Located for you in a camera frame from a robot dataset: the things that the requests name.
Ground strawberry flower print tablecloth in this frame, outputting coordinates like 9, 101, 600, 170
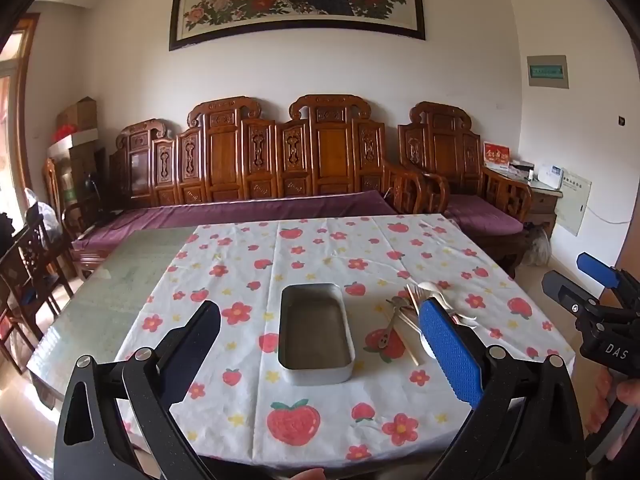
115, 214, 576, 466

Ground framed peacock flower painting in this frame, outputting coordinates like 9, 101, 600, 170
169, 0, 427, 52

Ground purple armchair cushion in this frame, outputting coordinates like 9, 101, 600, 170
445, 194, 526, 236

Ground white plastic fork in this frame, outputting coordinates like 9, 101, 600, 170
446, 309, 481, 331

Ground red greeting card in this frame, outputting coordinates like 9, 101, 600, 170
483, 141, 512, 168

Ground wooden door frame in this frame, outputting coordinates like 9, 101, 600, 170
0, 12, 42, 241

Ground person's right hand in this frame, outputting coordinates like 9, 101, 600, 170
584, 372, 640, 435

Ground carved wooden armchair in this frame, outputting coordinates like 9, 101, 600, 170
398, 101, 533, 278

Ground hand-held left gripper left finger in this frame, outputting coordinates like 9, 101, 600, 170
54, 300, 222, 480

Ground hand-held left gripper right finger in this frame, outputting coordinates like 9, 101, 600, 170
419, 297, 586, 480

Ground small grey spoon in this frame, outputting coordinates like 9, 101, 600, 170
377, 304, 402, 350

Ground metal rectangular tin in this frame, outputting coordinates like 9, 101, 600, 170
277, 283, 357, 387

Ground grey fluffy bundle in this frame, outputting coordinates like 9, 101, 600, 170
522, 225, 551, 267

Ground brown wooden chair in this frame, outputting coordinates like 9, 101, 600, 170
42, 157, 101, 241

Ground flat white box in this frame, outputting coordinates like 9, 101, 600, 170
47, 127, 99, 161

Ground grey wall box green label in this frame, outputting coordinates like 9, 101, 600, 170
526, 55, 570, 90

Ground carved wooden sofa bench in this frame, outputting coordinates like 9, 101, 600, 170
70, 94, 436, 281

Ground metal spoon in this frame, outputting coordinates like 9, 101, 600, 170
386, 295, 426, 328

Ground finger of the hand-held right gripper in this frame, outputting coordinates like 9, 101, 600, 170
576, 252, 640, 306
541, 270, 601, 318

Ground white wall chart panel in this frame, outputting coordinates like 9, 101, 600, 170
555, 170, 592, 237

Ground dark tall carton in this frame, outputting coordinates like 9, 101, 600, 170
60, 144, 107, 211

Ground wooden side table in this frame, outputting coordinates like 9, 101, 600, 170
525, 180, 563, 241

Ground white device box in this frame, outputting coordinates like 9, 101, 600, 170
535, 164, 564, 191

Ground clear plastic bag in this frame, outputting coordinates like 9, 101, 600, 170
25, 187, 63, 241

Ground black bag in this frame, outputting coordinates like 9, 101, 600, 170
0, 212, 20, 263

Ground dark wooden dining chair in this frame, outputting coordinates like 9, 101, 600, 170
0, 217, 76, 376

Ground large white plastic spoon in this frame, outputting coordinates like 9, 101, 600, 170
416, 281, 456, 311

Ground brown cardboard box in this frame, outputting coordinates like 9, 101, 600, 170
56, 96, 98, 133

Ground beige chopstick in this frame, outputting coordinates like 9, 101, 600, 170
405, 285, 422, 367

